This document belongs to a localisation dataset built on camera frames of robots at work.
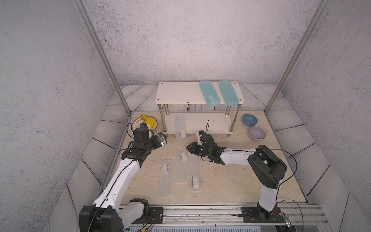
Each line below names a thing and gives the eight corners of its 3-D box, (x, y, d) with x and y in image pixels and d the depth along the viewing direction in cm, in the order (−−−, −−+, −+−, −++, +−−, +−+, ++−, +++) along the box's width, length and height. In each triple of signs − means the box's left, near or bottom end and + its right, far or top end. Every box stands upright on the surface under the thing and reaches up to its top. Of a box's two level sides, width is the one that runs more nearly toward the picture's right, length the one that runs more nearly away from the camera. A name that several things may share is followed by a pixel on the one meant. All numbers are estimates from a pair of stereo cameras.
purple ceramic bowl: (249, 142, 103) (252, 137, 99) (246, 131, 110) (248, 126, 105) (265, 142, 103) (268, 137, 99) (260, 131, 110) (263, 126, 105)
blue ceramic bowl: (243, 127, 113) (244, 123, 109) (240, 117, 119) (241, 113, 116) (257, 127, 113) (259, 123, 109) (253, 117, 119) (255, 113, 116)
